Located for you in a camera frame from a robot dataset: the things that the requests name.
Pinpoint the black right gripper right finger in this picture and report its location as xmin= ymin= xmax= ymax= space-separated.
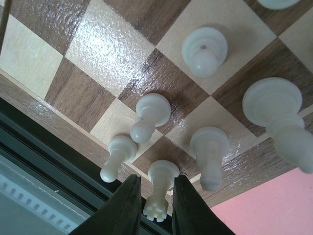
xmin=172 ymin=174 xmax=234 ymax=235

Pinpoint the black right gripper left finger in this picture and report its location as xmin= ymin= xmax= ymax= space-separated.
xmin=71 ymin=174 xmax=141 ymax=235

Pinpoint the white chess piece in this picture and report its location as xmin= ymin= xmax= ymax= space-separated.
xmin=190 ymin=126 xmax=230 ymax=192
xmin=257 ymin=0 xmax=300 ymax=10
xmin=143 ymin=160 xmax=180 ymax=222
xmin=242 ymin=77 xmax=313 ymax=174

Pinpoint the white pawn piece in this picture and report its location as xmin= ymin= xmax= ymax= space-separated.
xmin=130 ymin=93 xmax=171 ymax=144
xmin=181 ymin=27 xmax=228 ymax=79
xmin=100 ymin=135 xmax=137 ymax=183

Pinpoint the wooden chess board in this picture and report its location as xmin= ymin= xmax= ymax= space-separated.
xmin=0 ymin=0 xmax=313 ymax=206

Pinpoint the pink silicone tray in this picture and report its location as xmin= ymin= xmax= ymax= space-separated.
xmin=212 ymin=168 xmax=313 ymax=235

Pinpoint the black aluminium frame rail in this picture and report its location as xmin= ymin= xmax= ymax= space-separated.
xmin=0 ymin=96 xmax=174 ymax=235

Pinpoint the light blue cable duct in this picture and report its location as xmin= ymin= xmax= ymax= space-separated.
xmin=0 ymin=175 xmax=78 ymax=234

